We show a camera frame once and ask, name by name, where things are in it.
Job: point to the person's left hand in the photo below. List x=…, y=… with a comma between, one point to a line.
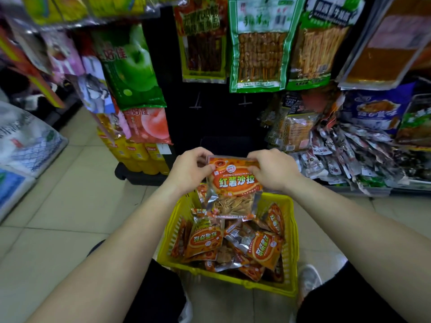
x=188, y=171

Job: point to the person's right hand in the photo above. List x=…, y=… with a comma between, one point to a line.
x=276, y=171

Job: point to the yellow plastic shopping basket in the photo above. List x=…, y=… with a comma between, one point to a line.
x=292, y=238

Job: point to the pile of orange snack packets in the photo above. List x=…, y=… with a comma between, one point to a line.
x=266, y=248

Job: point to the person's left forearm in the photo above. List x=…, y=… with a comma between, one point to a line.
x=111, y=265

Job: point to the person's right forearm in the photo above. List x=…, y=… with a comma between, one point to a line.
x=363, y=248

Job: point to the person's white right shoe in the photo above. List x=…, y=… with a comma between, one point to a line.
x=308, y=282

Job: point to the person's white shoe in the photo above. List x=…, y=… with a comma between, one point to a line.
x=186, y=312
x=308, y=282

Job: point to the blue printed snack bag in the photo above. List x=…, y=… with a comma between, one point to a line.
x=377, y=107

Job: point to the person's black trousers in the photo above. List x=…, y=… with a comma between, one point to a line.
x=158, y=292

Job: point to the green stick snack packet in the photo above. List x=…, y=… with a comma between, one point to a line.
x=320, y=50

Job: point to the person's white left shoe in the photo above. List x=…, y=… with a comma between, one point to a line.
x=186, y=312

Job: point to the green vegetable snack packet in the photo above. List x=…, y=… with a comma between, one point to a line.
x=416, y=127

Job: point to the white price card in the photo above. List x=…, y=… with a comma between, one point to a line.
x=164, y=149

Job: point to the strip of orange-beige packets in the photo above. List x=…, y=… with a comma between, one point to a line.
x=296, y=131

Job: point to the black base plinth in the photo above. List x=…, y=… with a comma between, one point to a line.
x=134, y=178

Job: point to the hanging yellow red-label packets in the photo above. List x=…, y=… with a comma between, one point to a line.
x=134, y=158

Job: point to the pink peach print bag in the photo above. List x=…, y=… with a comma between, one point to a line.
x=148, y=126

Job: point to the metal peg hook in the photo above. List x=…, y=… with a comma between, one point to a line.
x=245, y=104
x=196, y=105

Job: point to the pile of small white packets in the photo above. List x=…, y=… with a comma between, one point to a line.
x=340, y=154

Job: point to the green apple print bag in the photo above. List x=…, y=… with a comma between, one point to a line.
x=131, y=70

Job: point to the green-bordered skewer packet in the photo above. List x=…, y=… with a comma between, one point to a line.
x=261, y=53

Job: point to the cartoon print packet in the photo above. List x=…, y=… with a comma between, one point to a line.
x=94, y=94

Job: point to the yellow-edged dark stick packet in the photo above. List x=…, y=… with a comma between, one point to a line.
x=202, y=47

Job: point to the white printed sack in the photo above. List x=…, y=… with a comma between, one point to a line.
x=30, y=141

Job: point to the brown clear flat packet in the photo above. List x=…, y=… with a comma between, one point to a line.
x=387, y=53

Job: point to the orange slanted sign strip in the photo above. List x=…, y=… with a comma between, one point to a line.
x=43, y=90

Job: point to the blue printed sack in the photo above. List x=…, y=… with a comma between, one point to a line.
x=13, y=191

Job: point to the hanging yellow strip packets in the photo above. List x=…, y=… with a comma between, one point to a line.
x=74, y=8

